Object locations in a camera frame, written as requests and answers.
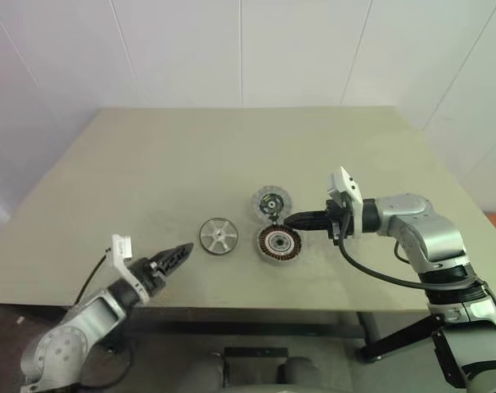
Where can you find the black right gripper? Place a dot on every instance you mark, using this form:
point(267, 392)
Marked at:
point(336, 213)

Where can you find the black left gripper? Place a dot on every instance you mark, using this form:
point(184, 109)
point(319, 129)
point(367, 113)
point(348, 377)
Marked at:
point(147, 272)

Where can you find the silver spoked rotor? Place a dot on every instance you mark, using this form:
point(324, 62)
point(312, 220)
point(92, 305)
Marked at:
point(218, 236)

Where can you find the motor housing with copper windings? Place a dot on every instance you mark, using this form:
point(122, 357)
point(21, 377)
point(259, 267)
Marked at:
point(266, 242)

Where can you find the round grey motor lid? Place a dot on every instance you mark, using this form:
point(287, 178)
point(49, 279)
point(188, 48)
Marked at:
point(262, 200)

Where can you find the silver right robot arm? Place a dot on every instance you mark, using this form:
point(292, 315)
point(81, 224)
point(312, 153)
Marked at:
point(428, 233)

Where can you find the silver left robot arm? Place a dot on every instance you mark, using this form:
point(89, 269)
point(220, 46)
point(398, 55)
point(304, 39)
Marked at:
point(88, 315)

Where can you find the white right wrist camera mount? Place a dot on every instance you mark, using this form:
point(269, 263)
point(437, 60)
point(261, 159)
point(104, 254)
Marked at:
point(350, 188)

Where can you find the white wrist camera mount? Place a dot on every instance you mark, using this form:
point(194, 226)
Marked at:
point(350, 188)
point(121, 247)

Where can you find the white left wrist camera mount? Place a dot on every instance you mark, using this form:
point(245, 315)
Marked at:
point(121, 247)

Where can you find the black table frame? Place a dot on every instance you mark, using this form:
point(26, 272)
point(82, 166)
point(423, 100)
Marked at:
point(248, 329)

